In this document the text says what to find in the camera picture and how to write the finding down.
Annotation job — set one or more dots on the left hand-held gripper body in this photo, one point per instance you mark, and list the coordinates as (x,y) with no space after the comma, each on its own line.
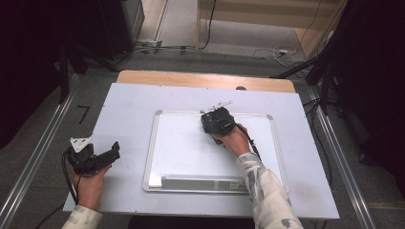
(84,159)

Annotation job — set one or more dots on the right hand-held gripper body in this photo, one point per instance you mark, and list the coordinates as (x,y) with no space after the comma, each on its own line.
(218,120)

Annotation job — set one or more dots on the white whiteboard with metal frame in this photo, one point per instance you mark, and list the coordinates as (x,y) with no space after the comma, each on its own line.
(181,149)

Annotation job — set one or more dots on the person's right hand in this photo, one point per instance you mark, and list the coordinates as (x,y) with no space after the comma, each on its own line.
(234,141)

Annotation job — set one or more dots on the person's left hand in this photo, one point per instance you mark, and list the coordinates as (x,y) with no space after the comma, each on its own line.
(90,187)

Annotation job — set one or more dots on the large white panel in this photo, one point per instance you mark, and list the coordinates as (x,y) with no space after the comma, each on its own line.
(127,120)

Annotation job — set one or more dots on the dark table grommet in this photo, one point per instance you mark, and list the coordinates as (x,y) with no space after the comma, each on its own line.
(241,88)

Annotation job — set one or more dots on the wooden table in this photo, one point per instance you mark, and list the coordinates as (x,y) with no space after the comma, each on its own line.
(191,79)

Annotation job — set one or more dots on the black metal stand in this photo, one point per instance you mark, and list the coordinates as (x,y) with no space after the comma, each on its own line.
(318,76)
(63,76)

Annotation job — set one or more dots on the light wooden shelf unit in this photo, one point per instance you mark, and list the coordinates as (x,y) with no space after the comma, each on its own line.
(270,16)

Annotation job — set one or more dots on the dark cabinet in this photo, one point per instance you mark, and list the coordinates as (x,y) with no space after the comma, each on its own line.
(117,28)

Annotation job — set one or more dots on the aluminium floor rail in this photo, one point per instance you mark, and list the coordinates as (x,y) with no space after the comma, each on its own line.
(347,178)
(35,159)

